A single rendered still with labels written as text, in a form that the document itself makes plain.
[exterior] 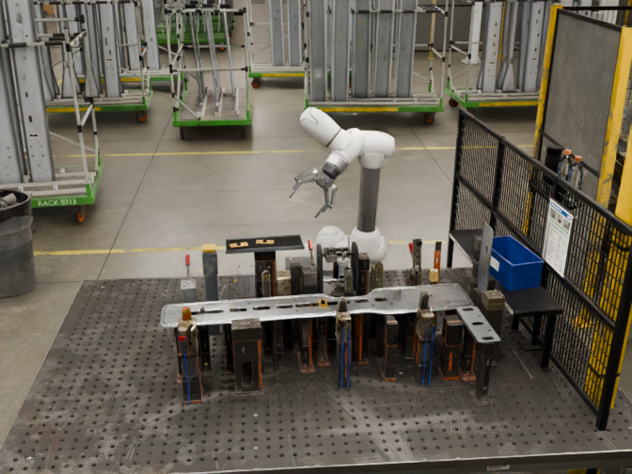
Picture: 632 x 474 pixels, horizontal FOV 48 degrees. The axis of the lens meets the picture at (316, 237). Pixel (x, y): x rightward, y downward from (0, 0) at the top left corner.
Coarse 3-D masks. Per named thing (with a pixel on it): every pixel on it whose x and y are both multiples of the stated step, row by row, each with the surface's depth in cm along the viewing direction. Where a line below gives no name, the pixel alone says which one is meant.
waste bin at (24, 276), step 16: (0, 192) 536; (16, 192) 535; (0, 208) 511; (16, 208) 503; (0, 224) 500; (16, 224) 508; (32, 224) 535; (0, 240) 506; (16, 240) 513; (0, 256) 511; (16, 256) 517; (32, 256) 535; (0, 272) 516; (16, 272) 522; (32, 272) 536; (0, 288) 522; (16, 288) 526; (32, 288) 539
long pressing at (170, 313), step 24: (384, 288) 328; (408, 288) 329; (432, 288) 329; (456, 288) 329; (168, 312) 308; (240, 312) 308; (264, 312) 308; (288, 312) 308; (312, 312) 308; (360, 312) 309; (384, 312) 309; (408, 312) 310
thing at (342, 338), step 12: (336, 312) 301; (348, 312) 299; (336, 324) 303; (348, 324) 296; (336, 336) 304; (348, 336) 298; (348, 348) 300; (336, 360) 309; (348, 360) 302; (336, 372) 311; (348, 372) 305; (336, 384) 310; (348, 384) 307
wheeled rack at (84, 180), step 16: (80, 16) 671; (64, 32) 589; (0, 48) 610; (80, 128) 621; (96, 128) 716; (80, 144) 627; (96, 144) 713; (96, 160) 707; (64, 176) 693; (80, 176) 694; (96, 176) 698; (32, 192) 645; (48, 192) 647; (64, 192) 650; (80, 192) 653; (96, 192) 671; (80, 208) 654
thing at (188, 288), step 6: (186, 282) 321; (192, 282) 321; (186, 288) 316; (192, 288) 316; (186, 294) 317; (192, 294) 318; (186, 300) 318; (192, 300) 319; (192, 312) 322; (198, 330) 330; (198, 336) 327; (198, 342) 328; (198, 348) 330; (198, 354) 330
